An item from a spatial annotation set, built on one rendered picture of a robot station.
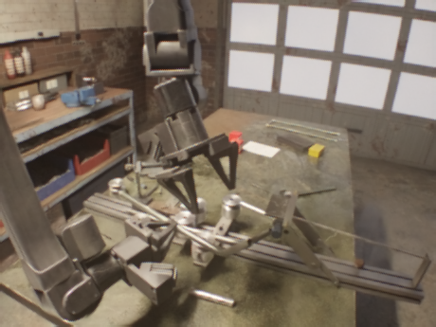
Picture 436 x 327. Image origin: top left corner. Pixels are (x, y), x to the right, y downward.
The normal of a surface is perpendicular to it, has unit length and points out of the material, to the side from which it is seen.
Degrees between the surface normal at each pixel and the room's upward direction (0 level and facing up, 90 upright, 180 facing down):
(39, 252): 53
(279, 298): 0
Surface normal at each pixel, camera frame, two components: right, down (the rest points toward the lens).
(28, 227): 0.76, -0.20
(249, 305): 0.04, -0.89
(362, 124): -0.36, 0.40
